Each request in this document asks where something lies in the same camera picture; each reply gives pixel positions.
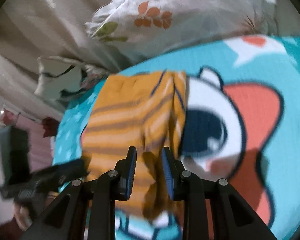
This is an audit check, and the mustard striped knit sweater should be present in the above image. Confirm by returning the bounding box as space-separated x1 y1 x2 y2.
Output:
81 70 187 220

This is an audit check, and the person's left hand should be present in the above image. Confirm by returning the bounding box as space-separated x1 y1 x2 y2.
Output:
13 192 58 231

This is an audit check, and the pink wardrobe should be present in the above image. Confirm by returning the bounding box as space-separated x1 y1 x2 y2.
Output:
0 104 53 172

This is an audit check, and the dark red cloth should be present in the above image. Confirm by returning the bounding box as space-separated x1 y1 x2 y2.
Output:
42 117 60 138

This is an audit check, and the bird print white pillow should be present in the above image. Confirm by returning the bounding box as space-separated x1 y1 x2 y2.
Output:
35 56 110 101

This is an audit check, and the beige bed sheet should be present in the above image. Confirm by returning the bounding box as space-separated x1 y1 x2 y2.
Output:
0 0 130 120

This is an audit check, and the leaf print white pillow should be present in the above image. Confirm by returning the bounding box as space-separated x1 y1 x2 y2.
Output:
83 0 278 57

